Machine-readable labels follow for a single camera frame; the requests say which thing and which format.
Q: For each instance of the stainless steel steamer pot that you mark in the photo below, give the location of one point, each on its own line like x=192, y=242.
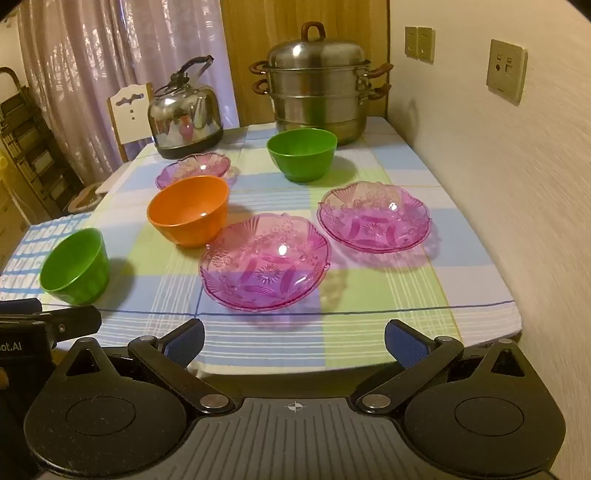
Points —
x=318, y=92

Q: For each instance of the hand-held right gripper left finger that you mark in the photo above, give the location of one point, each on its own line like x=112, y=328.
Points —
x=184, y=344

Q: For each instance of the orange plastic bowl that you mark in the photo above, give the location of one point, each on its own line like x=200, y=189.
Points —
x=189, y=212

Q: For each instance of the woven basket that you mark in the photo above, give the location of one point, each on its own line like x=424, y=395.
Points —
x=85, y=198

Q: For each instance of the white wooden chair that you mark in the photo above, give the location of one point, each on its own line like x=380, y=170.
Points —
x=131, y=115

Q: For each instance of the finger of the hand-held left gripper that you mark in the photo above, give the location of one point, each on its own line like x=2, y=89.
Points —
x=21, y=305
x=74, y=321

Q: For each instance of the pale lace curtain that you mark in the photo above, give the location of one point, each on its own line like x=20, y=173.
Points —
x=115, y=50

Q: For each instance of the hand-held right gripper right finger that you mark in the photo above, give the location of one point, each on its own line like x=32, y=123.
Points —
x=406, y=344

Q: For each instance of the dark wooden shelf rack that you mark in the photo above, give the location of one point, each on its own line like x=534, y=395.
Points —
x=32, y=147

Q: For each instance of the stainless steel kettle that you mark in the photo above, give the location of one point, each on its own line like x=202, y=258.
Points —
x=184, y=115

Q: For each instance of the green plastic bowl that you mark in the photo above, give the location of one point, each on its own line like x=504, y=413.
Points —
x=302, y=159
x=78, y=272

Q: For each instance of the beige wall switch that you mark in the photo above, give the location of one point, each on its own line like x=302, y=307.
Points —
x=426, y=45
x=411, y=42

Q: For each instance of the plaid tablecloth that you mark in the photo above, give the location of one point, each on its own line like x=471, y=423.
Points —
x=369, y=295

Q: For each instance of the beige wall socket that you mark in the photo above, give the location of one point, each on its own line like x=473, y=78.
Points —
x=507, y=71

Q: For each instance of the pink transparent plate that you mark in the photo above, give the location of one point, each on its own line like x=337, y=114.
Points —
x=374, y=221
x=263, y=272
x=198, y=166

